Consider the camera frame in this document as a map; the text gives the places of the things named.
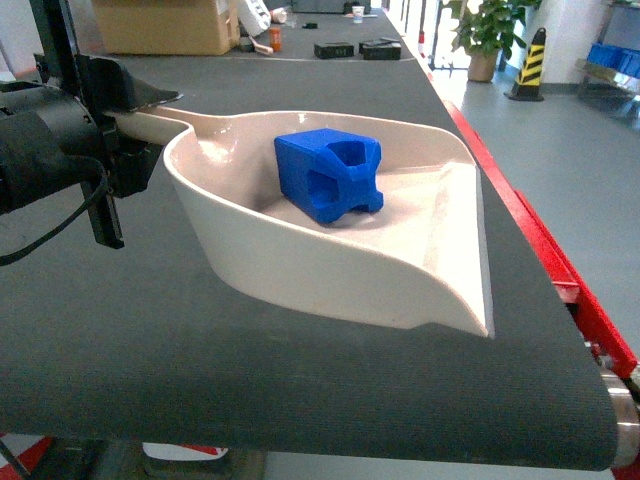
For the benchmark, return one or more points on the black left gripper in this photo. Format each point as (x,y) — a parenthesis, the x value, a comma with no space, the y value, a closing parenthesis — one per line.
(105,85)

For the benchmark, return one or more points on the blue 3D-printed part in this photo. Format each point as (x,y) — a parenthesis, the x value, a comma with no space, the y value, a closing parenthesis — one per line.
(327,173)

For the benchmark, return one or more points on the beige plastic dustpan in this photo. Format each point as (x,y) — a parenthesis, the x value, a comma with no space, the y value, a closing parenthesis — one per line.
(421,259)

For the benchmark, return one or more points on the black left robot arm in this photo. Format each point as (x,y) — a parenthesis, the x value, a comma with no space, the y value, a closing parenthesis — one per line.
(61,131)

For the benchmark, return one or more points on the metal shelf rack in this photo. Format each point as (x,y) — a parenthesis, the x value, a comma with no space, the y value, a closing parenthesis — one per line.
(610,69)

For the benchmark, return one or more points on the large cardboard box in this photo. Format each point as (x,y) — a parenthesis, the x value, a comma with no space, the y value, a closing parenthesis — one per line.
(189,28)

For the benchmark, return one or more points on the orange can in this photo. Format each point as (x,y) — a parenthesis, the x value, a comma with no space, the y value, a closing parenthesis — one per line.
(275,38)

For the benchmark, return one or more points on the black box left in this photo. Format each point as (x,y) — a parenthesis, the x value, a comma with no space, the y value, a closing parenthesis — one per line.
(333,50)

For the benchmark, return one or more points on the black box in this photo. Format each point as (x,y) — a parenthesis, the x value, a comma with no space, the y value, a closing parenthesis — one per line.
(333,50)
(380,49)

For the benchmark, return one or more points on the black box right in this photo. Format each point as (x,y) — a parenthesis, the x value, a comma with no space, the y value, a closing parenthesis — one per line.
(380,49)

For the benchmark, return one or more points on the green potted plant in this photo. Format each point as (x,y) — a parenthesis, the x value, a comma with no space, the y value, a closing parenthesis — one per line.
(487,31)

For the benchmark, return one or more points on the yellow black traffic cone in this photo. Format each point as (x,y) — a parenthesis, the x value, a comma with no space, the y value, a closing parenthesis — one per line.
(527,84)

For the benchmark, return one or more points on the wooden handled brush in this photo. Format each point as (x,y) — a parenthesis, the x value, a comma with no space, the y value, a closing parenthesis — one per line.
(249,44)

